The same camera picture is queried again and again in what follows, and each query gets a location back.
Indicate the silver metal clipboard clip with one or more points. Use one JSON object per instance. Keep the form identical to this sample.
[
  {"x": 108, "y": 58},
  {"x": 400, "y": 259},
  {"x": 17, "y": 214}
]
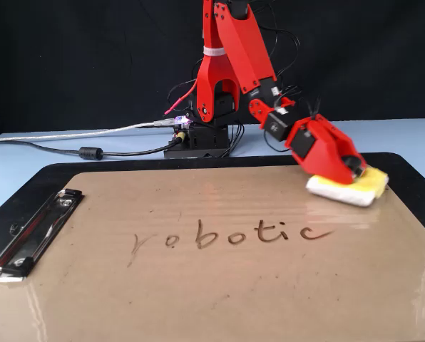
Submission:
[{"x": 34, "y": 237}]

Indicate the brown clipboard board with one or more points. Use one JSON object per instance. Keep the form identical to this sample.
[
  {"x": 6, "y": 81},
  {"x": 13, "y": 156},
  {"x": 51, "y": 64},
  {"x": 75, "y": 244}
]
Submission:
[{"x": 216, "y": 292}]

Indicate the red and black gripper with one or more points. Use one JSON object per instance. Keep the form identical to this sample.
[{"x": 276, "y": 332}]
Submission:
[{"x": 301, "y": 140}]

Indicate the black robot base with electronics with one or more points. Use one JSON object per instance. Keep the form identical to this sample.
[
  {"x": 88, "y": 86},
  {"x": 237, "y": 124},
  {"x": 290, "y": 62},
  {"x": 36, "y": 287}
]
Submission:
[{"x": 205, "y": 140}]

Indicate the black rubber mat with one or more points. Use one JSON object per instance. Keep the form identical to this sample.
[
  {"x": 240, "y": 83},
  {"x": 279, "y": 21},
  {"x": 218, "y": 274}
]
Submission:
[{"x": 16, "y": 199}]

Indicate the black backdrop cloth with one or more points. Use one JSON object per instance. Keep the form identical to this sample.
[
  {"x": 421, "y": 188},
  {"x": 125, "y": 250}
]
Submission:
[{"x": 73, "y": 53}]

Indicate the yellow sponge with black knob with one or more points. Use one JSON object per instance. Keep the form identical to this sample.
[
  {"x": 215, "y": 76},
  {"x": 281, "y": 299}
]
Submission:
[{"x": 344, "y": 194}]

